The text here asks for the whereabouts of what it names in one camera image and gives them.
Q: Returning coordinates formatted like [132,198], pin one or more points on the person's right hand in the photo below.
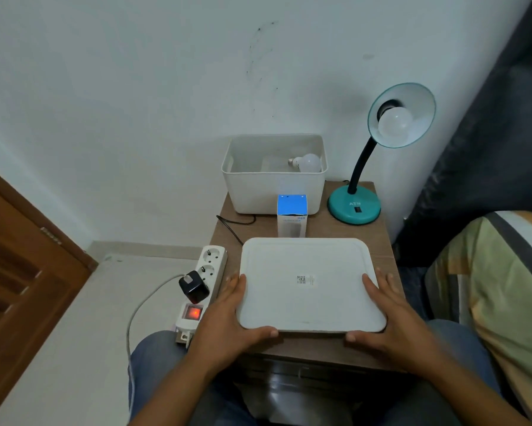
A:
[394,332]

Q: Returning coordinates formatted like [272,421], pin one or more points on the person's left hand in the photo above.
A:
[221,323]

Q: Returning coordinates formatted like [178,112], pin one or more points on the person's right middle finger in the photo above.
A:
[380,275]

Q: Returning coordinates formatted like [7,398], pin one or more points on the person's left thumb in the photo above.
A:
[259,334]

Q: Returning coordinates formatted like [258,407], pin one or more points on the person's right thumb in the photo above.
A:
[364,336]

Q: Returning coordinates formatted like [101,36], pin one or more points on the white plastic lid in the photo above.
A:
[310,283]

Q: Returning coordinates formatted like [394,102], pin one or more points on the person's left forearm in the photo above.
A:
[177,388]

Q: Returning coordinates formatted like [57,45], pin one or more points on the person's right forearm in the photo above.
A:
[461,390]

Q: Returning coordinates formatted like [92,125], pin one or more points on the brown wooden bedside table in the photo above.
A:
[310,346]

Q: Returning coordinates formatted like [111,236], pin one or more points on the person's blue jeans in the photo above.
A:
[301,394]

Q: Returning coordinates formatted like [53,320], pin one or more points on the white power strip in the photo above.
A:
[204,283]

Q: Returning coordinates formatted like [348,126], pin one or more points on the black plug adapter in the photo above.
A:
[193,287]

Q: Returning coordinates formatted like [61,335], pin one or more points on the teal desk lamp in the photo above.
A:
[372,172]

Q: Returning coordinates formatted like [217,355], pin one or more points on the blue and white bulb carton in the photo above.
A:
[292,215]

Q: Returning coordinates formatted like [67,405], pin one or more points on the striped pillow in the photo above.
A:
[492,297]

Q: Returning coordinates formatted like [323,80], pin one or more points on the loose white light bulb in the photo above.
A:
[308,162]

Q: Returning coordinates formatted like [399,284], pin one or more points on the white plastic storage box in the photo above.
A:
[275,181]

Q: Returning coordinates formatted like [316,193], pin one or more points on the white bulb in lamp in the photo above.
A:
[395,122]

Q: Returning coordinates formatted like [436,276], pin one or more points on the dark grey curtain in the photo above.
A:
[483,141]

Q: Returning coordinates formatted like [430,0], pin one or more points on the brown wooden door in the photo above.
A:
[17,279]

